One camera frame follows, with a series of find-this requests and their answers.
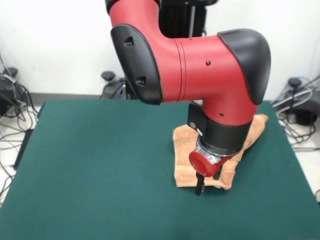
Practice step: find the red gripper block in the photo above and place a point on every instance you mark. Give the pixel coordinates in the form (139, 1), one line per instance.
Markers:
(202, 166)

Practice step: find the tan terry towel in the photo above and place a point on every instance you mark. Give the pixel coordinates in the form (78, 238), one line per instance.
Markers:
(182, 175)

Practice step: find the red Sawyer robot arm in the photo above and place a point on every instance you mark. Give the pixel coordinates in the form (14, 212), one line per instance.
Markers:
(200, 70)

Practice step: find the gray floor leg black knob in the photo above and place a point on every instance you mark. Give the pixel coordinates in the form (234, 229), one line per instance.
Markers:
(300, 110)
(6, 100)

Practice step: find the dark green table cloth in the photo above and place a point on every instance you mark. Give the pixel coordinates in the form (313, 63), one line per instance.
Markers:
(75, 175)

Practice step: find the gray pedestal foot black knob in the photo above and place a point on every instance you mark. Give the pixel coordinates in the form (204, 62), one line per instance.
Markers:
(110, 85)

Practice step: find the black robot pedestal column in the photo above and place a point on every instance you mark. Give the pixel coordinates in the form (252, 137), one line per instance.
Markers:
(180, 20)

